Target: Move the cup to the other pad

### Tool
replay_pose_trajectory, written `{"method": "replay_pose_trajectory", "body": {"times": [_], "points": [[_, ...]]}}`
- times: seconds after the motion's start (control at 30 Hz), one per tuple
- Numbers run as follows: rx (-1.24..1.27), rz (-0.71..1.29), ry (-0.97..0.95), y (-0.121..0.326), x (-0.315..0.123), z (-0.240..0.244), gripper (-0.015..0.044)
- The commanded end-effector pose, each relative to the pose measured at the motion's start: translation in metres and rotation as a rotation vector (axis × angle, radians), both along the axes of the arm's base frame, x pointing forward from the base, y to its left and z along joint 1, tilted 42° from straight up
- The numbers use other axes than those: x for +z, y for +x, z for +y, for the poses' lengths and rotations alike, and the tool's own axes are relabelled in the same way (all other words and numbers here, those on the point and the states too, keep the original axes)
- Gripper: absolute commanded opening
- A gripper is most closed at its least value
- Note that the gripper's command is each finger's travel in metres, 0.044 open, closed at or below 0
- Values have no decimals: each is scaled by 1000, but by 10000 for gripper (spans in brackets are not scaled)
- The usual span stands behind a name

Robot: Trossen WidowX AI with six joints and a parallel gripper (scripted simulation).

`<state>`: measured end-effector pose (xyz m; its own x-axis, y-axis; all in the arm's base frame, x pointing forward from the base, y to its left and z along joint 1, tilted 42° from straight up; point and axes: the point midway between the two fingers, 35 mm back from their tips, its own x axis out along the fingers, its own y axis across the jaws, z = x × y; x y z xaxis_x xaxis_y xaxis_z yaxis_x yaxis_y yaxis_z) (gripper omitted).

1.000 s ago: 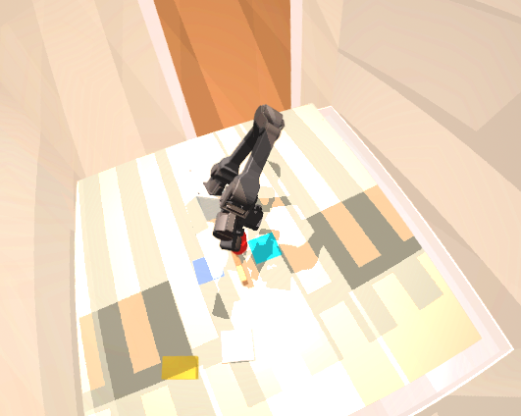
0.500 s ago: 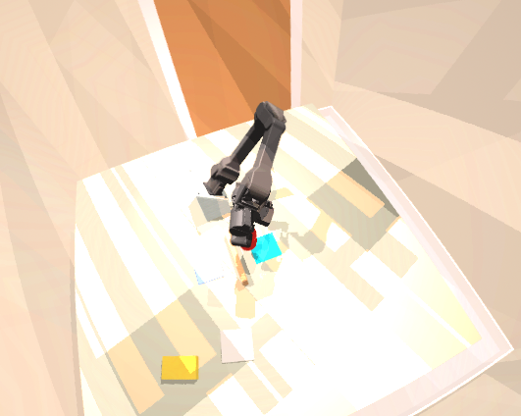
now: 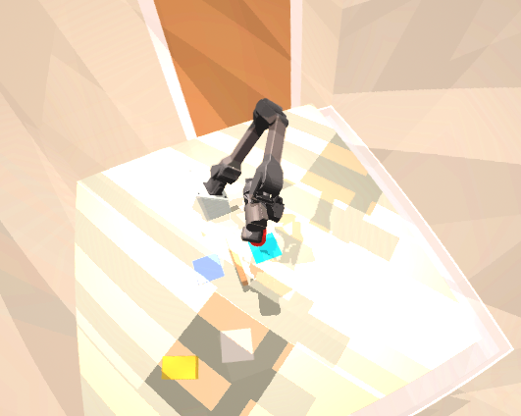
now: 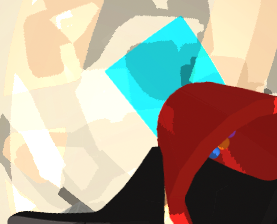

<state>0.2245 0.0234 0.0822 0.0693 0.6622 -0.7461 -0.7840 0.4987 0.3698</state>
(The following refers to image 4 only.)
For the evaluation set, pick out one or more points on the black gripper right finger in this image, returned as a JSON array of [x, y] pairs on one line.
[[221, 195]]

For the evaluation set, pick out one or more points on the orange-brown marble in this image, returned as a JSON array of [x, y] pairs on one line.
[[224, 145]]

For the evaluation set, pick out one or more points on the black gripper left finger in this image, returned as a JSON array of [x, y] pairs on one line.
[[140, 201]]

